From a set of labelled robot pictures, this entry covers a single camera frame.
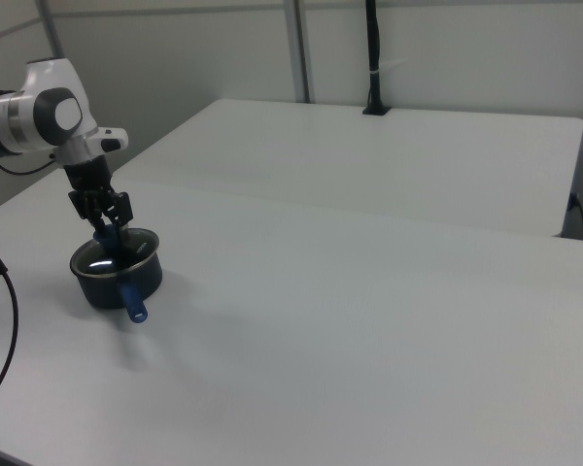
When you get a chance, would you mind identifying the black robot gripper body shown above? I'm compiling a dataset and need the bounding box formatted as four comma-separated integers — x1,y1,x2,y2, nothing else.
61,156,121,226

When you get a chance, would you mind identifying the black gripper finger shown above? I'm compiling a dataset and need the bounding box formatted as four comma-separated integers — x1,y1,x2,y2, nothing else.
89,215,112,244
114,191,135,247

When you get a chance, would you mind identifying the glass lid with blue knob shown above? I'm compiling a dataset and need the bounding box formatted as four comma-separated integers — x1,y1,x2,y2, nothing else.
72,226,157,279

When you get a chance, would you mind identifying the black pole with base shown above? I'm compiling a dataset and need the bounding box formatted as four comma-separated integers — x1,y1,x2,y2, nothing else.
360,0,394,118

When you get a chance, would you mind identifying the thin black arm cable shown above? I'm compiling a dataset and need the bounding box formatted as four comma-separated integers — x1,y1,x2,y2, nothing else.
0,153,59,177

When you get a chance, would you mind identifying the dark saucepan with blue handle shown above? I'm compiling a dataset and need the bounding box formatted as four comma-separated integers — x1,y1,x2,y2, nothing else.
69,226,164,324

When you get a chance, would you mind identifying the thick black cable with connector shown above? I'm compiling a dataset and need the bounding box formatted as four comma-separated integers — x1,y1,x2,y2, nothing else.
0,226,20,412

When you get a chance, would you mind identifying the grey partition frame post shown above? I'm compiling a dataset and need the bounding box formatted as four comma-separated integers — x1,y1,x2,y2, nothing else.
283,0,318,105
36,0,67,60

